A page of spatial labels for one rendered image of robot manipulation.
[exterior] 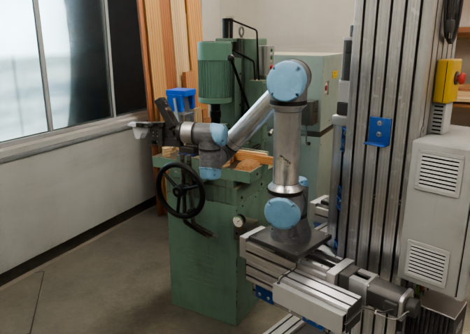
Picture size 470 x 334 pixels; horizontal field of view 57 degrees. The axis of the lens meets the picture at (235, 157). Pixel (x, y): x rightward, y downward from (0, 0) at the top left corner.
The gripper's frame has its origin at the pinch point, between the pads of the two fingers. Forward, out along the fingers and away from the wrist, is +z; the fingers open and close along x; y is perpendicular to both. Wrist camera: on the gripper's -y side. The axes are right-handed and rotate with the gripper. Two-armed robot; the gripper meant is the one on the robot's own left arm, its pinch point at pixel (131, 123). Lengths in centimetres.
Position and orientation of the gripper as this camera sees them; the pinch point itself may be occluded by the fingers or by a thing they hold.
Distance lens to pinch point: 159.3
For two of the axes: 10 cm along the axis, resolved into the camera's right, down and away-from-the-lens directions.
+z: -9.6, -0.8, 2.8
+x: 2.9, -1.3, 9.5
